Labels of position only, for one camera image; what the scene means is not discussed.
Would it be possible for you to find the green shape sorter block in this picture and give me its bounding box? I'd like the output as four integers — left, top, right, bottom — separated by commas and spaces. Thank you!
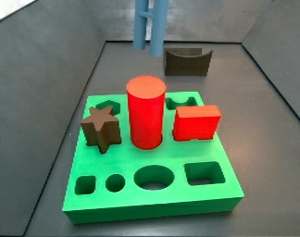
61, 92, 243, 224

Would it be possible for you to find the black curved fixture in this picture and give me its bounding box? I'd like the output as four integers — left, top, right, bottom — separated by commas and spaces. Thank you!
163, 48, 212, 76

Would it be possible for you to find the blue three prong object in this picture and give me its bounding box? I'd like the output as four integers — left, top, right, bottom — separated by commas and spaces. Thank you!
132, 0, 168, 56

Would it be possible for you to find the red square block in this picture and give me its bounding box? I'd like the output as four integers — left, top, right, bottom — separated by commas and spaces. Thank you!
172, 106, 222, 142

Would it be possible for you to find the red cylinder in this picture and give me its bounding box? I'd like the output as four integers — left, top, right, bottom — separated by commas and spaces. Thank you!
126, 76, 166, 150

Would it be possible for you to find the brown star block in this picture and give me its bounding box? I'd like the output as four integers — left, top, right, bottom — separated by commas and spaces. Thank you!
80, 106, 122, 154

